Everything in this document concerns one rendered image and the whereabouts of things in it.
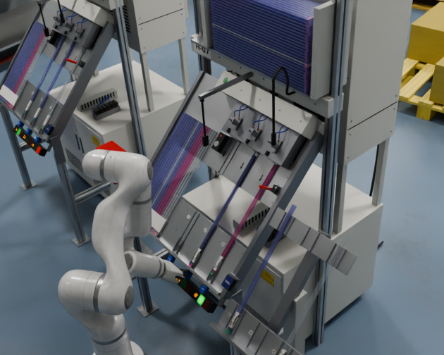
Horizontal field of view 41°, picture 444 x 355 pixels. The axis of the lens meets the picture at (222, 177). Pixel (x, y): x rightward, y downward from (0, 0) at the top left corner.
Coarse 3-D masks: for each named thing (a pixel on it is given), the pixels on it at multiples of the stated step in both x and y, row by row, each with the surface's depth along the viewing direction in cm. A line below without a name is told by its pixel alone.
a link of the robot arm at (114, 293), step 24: (120, 168) 181; (144, 168) 181; (120, 192) 180; (96, 216) 181; (120, 216) 181; (96, 240) 179; (120, 240) 181; (120, 264) 179; (96, 288) 176; (120, 288) 175; (120, 312) 177
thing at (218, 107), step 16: (208, 80) 256; (192, 96) 259; (208, 96) 253; (224, 96) 248; (192, 112) 257; (208, 112) 251; (224, 112) 246; (240, 144) 236; (304, 144) 218; (208, 160) 244; (224, 160) 239; (240, 160) 234; (256, 160) 230; (224, 176) 237; (256, 176) 228; (272, 176) 223; (288, 176) 219; (256, 192) 226
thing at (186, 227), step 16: (176, 208) 248; (192, 208) 243; (176, 224) 246; (192, 224) 241; (208, 224) 236; (176, 240) 244; (192, 240) 238; (208, 240) 234; (224, 240) 229; (192, 256) 236; (208, 256) 232; (240, 256) 223; (208, 272) 230; (224, 272) 225
